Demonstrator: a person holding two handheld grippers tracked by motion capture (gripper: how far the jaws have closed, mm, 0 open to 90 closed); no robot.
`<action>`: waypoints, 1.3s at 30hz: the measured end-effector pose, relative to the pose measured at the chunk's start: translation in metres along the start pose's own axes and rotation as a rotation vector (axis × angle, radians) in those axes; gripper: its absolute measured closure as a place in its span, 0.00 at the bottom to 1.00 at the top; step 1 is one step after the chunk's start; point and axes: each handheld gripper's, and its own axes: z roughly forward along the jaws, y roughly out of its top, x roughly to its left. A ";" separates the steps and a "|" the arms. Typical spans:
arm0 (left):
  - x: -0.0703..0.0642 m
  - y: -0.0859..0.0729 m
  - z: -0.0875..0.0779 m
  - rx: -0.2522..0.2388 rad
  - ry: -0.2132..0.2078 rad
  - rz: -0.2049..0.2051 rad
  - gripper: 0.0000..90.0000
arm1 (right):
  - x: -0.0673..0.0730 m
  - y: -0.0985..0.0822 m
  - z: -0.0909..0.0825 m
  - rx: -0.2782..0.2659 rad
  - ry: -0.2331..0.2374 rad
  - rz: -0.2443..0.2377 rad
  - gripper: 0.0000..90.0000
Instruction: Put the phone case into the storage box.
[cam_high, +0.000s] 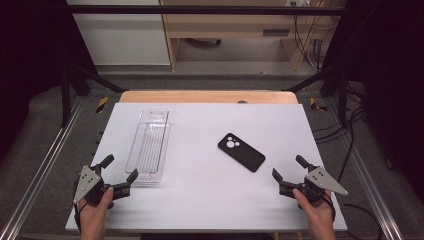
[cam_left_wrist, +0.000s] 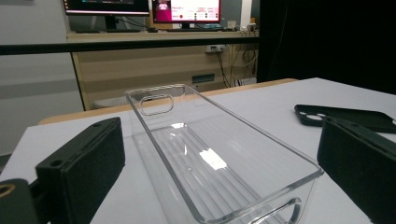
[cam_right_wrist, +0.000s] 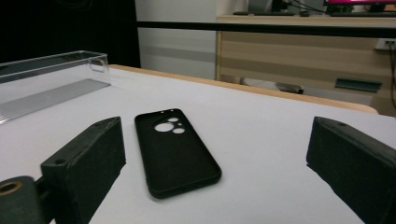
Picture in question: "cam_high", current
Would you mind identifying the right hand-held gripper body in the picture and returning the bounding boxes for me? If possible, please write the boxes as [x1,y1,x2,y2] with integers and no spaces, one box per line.
[278,164,349,204]

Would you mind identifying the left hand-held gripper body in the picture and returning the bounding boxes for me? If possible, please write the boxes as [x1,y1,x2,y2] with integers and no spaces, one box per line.
[73,164,131,205]

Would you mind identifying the clear plastic packaging tray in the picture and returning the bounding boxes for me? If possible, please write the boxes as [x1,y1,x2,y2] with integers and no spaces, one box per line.
[124,109,172,185]

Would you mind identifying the black phone case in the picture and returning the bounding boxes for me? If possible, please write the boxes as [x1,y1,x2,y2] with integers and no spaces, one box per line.
[217,132,267,173]

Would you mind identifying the person's left hand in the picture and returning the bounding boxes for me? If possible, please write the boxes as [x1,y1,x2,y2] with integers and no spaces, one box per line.
[78,187,115,231]

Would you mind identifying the person's right hand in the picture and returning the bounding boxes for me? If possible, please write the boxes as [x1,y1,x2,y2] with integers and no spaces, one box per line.
[292,188,336,231]

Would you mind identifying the yellow black floor tape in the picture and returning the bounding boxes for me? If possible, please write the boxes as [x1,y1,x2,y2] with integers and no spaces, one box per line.
[95,96,110,114]
[309,96,329,113]

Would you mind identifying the white table board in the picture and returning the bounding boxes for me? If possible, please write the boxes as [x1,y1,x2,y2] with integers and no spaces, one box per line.
[65,102,348,233]

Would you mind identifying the white cabinet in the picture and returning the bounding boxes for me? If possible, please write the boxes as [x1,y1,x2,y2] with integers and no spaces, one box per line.
[65,0,172,66]

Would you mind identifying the grey desk label plate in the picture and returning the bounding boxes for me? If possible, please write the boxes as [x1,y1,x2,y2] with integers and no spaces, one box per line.
[262,28,291,37]

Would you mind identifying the wooden desk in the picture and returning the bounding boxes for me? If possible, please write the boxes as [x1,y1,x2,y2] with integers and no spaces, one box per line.
[159,0,344,72]

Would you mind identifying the right hand-held gripper cable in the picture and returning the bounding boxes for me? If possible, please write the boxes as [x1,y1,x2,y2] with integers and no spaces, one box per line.
[321,193,337,222]

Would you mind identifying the hand-held gripper cable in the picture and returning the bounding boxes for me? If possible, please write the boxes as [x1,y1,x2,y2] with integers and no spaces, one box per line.
[73,198,88,232]
[321,193,337,222]

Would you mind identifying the left hand-held gripper cable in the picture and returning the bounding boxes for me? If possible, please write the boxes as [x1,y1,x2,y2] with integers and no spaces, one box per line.
[73,198,88,232]

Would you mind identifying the aluminium rail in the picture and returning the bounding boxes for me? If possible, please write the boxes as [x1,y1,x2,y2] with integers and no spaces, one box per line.
[324,98,405,240]
[0,98,85,240]

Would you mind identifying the black floor cable bundle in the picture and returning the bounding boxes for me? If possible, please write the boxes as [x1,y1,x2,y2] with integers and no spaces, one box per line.
[312,83,368,184]

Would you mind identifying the black looped floor cable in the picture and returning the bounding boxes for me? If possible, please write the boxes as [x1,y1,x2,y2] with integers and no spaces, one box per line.
[339,202,385,240]

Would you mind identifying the black frame strut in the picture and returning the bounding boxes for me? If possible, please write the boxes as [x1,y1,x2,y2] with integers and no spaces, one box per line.
[59,62,130,128]
[282,62,351,128]

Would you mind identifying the cables under wooden desk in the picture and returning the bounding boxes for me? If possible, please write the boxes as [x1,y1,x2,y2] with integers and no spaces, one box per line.
[292,0,341,72]

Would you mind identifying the black horizontal frame bar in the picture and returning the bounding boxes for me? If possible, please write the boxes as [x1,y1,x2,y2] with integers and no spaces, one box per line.
[65,4,348,16]

